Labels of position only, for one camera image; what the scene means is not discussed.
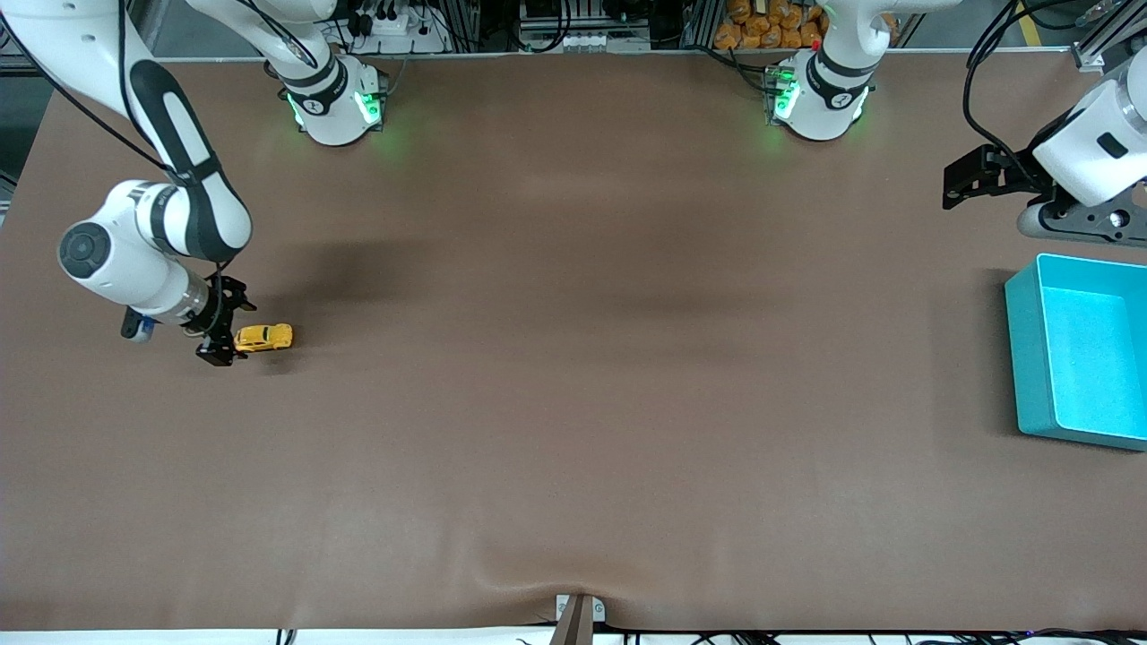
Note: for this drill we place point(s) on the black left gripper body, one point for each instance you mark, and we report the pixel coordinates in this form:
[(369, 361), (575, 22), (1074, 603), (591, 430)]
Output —
[(1019, 174)]

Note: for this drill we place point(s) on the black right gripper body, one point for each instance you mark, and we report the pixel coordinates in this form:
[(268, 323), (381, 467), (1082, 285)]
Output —
[(220, 309)]

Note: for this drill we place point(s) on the yellow beetle toy car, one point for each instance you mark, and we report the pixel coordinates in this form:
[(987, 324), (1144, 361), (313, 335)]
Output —
[(264, 338)]

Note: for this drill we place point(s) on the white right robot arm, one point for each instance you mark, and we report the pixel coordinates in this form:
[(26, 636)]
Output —
[(202, 224)]

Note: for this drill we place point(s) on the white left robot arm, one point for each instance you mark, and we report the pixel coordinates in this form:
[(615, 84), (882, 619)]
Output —
[(833, 81)]

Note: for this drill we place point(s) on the teal plastic bin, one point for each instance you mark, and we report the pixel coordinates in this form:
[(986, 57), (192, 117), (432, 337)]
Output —
[(1030, 358)]

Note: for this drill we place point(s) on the orange object pile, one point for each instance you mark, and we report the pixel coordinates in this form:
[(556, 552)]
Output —
[(762, 27)]

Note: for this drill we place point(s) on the white power strip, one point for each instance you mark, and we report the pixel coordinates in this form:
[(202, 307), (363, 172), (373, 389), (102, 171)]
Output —
[(394, 27)]

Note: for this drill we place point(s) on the brown table mat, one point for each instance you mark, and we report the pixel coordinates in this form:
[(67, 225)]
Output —
[(573, 358)]

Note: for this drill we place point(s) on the white terminal block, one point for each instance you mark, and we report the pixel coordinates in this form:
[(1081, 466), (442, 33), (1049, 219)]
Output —
[(591, 41)]

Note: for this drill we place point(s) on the black electronics box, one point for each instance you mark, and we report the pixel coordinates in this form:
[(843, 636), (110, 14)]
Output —
[(547, 9)]

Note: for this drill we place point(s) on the aluminium frame rail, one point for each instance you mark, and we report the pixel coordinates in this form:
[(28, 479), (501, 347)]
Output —
[(1111, 36)]

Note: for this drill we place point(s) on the aluminium profile post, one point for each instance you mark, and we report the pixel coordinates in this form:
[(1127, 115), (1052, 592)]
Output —
[(466, 22), (699, 22)]

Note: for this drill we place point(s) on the metal table clamp bracket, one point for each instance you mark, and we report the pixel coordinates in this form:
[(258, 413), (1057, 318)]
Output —
[(573, 618)]

